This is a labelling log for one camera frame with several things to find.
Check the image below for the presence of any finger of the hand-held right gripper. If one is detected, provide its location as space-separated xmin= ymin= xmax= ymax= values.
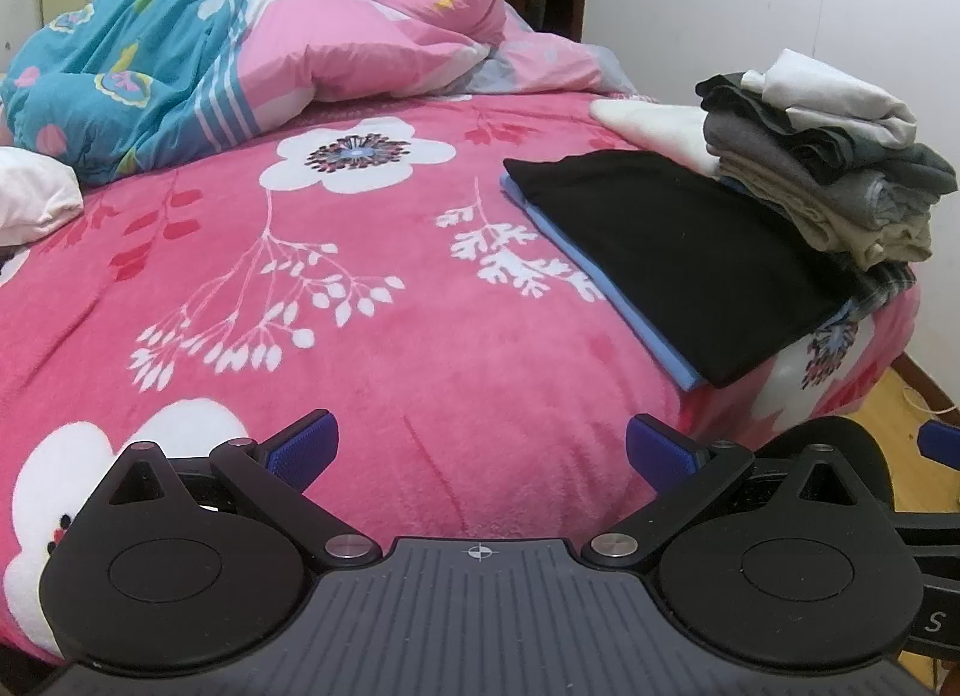
xmin=919 ymin=421 xmax=960 ymax=466

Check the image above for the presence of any person's dark clothing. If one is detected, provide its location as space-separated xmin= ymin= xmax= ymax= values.
xmin=754 ymin=417 xmax=899 ymax=517

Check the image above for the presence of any black t-shirt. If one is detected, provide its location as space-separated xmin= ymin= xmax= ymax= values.
xmin=502 ymin=150 xmax=862 ymax=391

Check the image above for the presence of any white garment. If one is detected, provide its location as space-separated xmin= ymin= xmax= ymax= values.
xmin=0 ymin=147 xmax=85 ymax=248

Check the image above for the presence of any cream cloth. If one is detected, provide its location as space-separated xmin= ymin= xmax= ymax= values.
xmin=589 ymin=100 xmax=725 ymax=179

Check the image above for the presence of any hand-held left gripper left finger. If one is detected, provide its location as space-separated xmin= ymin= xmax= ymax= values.
xmin=109 ymin=409 xmax=380 ymax=571

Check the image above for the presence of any pink floral blanket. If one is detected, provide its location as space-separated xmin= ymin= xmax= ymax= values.
xmin=0 ymin=92 xmax=923 ymax=667

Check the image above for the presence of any white cable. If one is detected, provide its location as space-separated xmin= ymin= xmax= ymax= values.
xmin=902 ymin=385 xmax=959 ymax=418

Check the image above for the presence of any blue and pink quilt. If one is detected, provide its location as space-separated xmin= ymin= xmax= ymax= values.
xmin=0 ymin=0 xmax=661 ymax=188

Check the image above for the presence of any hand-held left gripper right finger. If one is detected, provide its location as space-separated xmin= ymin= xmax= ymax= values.
xmin=581 ymin=413 xmax=860 ymax=571

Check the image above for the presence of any folded light blue shirt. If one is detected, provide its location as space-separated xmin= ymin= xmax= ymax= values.
xmin=499 ymin=175 xmax=707 ymax=392

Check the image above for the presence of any stack of folded clothes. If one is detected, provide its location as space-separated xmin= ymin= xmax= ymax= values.
xmin=694 ymin=47 xmax=959 ymax=311

